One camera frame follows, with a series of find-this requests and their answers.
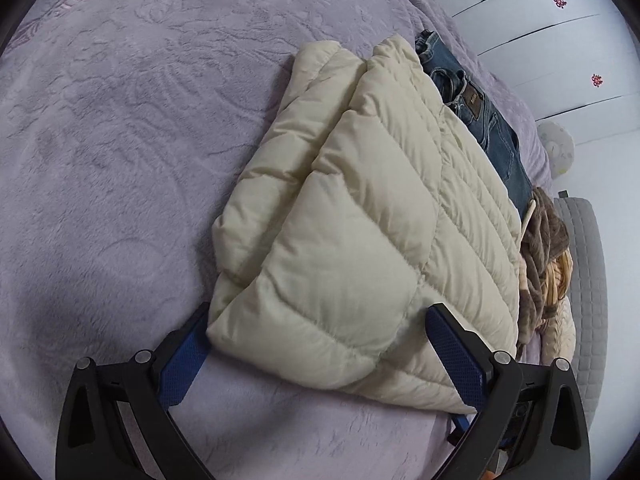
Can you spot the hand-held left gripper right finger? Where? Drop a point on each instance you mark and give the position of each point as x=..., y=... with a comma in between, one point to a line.
x=457, y=355

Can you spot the blue denim jeans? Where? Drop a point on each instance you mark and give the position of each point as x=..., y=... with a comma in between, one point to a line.
x=495, y=135

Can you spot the cream quilted down jacket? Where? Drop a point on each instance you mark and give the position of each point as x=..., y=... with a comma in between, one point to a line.
x=360, y=240

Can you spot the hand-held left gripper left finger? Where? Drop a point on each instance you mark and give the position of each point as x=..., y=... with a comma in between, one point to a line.
x=180, y=370

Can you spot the cream quilted cushion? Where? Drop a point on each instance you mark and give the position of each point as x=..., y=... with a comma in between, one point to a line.
x=562, y=335

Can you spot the beige striped garment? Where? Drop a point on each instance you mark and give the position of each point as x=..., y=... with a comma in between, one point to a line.
x=559, y=275

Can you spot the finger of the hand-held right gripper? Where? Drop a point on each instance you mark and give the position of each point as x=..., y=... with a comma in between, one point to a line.
x=460, y=424

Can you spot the purple fleece blanket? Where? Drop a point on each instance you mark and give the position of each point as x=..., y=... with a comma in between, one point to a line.
x=125, y=160

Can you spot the grey quilted headboard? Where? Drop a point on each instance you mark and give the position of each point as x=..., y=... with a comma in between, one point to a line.
x=585, y=285

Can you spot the white wardrobe doors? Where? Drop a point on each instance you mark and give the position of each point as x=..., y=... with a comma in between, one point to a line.
x=525, y=35

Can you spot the round pale plush toy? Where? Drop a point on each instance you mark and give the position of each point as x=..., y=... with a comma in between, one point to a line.
x=557, y=147

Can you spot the brown fuzzy garment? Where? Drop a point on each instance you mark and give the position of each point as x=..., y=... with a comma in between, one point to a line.
x=545, y=240

